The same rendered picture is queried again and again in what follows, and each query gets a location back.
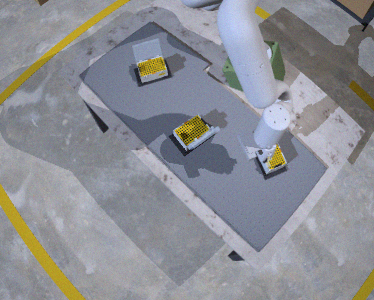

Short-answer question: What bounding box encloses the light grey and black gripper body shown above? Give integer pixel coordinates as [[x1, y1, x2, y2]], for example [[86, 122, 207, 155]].
[[256, 147, 276, 162]]

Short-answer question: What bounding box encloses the yellow perforated tip rack plate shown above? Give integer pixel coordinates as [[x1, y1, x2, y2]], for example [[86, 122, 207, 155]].
[[175, 115, 209, 146]]

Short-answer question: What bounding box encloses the yellow tip rack plate with black holes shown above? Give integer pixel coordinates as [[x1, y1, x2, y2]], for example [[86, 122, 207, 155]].
[[138, 57, 166, 77], [269, 145, 285, 169]]

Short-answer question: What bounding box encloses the black holder plate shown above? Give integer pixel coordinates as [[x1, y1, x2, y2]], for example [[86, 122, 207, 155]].
[[134, 60, 172, 87], [169, 133, 195, 156], [257, 159, 287, 180]]

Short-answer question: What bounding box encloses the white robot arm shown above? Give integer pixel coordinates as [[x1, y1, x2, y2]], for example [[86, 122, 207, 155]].
[[180, 0, 293, 162]]

